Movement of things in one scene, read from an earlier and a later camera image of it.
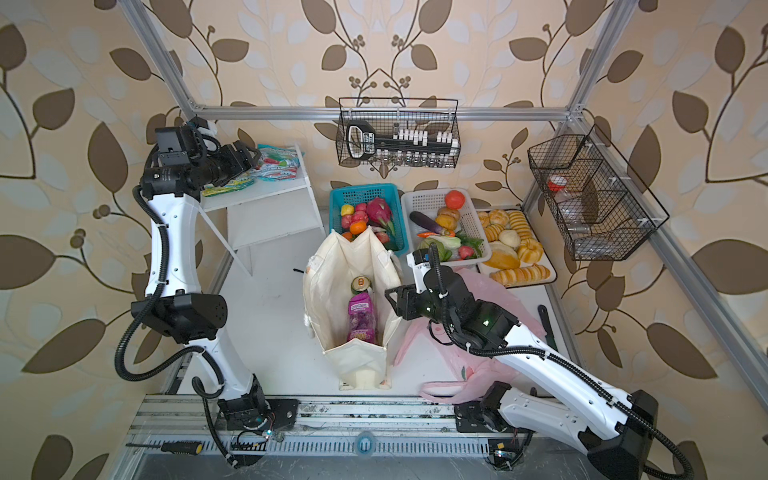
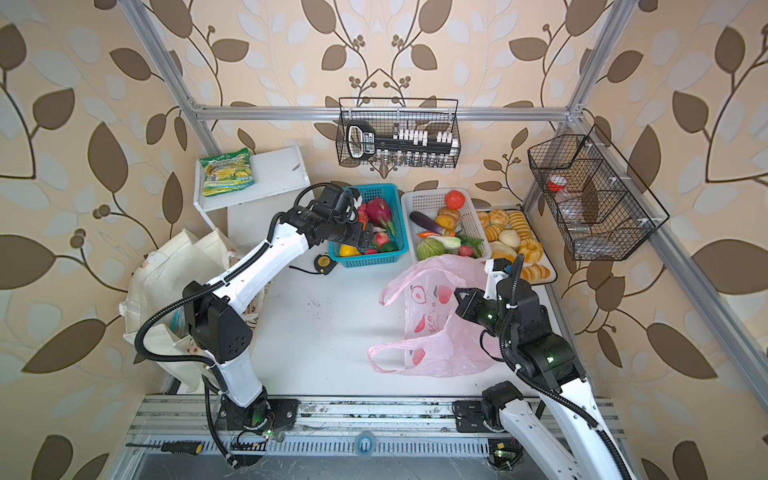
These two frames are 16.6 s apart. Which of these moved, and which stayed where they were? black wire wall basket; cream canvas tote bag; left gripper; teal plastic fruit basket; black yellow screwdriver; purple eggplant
Moved: cream canvas tote bag; left gripper
Stayed: black wire wall basket; black yellow screwdriver; teal plastic fruit basket; purple eggplant
